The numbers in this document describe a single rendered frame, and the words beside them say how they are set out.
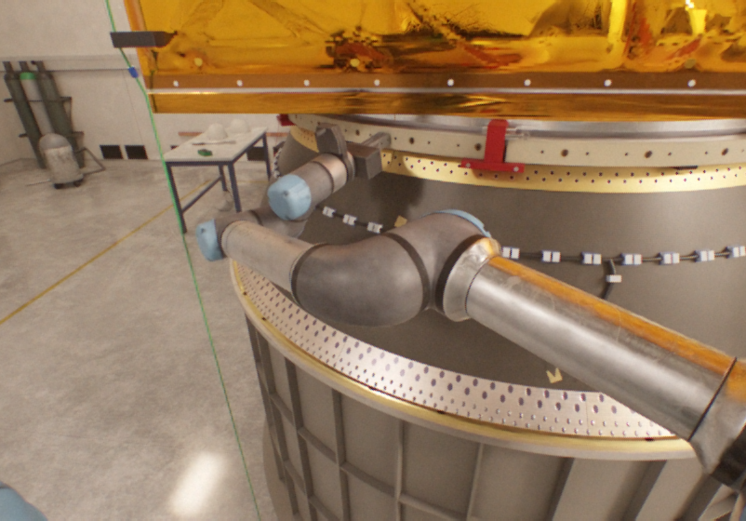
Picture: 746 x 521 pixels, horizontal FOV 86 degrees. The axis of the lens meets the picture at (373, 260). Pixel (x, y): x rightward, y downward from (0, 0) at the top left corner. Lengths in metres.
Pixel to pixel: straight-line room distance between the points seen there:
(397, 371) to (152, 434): 1.94
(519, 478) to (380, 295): 0.77
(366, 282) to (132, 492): 2.17
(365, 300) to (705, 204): 0.82
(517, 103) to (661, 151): 0.29
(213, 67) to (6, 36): 8.09
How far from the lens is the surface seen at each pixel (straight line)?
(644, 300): 1.02
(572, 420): 0.99
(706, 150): 1.03
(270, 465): 2.33
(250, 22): 0.97
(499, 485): 1.17
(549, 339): 0.46
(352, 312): 0.48
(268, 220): 0.82
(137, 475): 2.57
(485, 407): 0.96
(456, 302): 0.50
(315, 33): 0.92
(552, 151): 0.90
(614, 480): 1.19
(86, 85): 8.36
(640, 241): 1.01
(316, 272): 0.49
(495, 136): 0.87
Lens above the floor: 1.90
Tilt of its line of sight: 29 degrees down
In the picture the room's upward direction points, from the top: 1 degrees counter-clockwise
